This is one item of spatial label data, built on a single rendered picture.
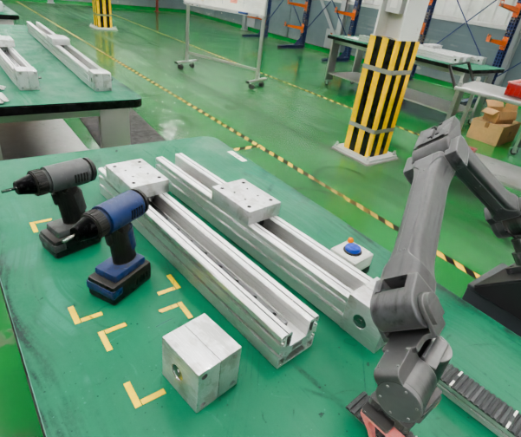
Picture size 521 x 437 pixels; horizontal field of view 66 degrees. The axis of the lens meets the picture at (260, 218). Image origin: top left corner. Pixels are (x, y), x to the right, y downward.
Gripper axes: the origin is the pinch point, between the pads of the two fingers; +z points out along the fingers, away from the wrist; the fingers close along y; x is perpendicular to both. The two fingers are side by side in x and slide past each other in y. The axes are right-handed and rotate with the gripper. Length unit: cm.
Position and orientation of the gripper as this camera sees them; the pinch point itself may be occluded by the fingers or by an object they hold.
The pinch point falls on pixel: (389, 429)
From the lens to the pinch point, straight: 75.5
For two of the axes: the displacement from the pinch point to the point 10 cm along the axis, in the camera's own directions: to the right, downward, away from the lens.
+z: -1.2, 8.5, 5.0
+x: 6.5, 4.5, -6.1
